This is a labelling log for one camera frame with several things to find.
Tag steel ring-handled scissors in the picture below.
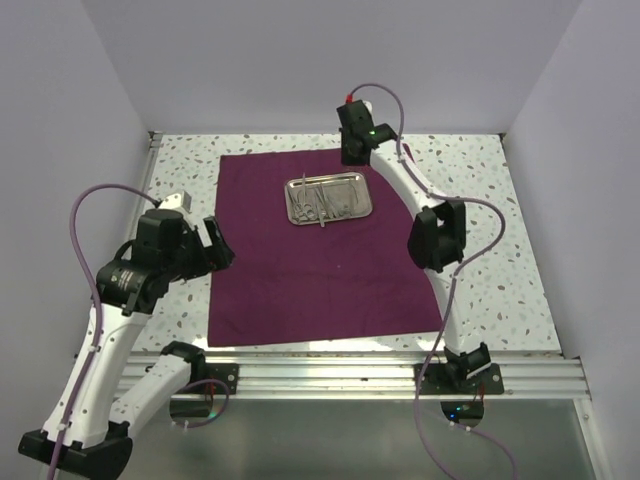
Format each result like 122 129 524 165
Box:
294 175 314 221

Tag purple surgical cloth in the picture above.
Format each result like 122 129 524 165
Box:
207 149 441 347

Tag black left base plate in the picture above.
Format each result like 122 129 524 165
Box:
206 362 240 395

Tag steel instrument tray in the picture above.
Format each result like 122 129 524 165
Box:
284 172 373 227

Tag steel forceps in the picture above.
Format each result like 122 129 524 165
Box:
315 184 326 228

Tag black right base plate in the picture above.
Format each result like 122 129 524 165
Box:
413 362 505 396

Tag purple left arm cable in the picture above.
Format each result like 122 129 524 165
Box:
47 183 231 480

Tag steel instruments in tray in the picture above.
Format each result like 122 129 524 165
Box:
321 184 355 220

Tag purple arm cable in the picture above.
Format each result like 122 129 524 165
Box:
347 82 517 480
47 183 231 480

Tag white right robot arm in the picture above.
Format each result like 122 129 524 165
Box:
337 96 491 393

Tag aluminium front rail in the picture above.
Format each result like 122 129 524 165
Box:
117 349 586 401

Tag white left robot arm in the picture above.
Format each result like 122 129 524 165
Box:
18 208 235 479

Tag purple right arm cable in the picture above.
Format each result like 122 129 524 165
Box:
347 82 517 480

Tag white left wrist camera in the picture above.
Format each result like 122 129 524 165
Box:
158 190 192 216

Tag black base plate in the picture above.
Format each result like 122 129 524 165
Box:
206 362 240 395
413 362 505 396

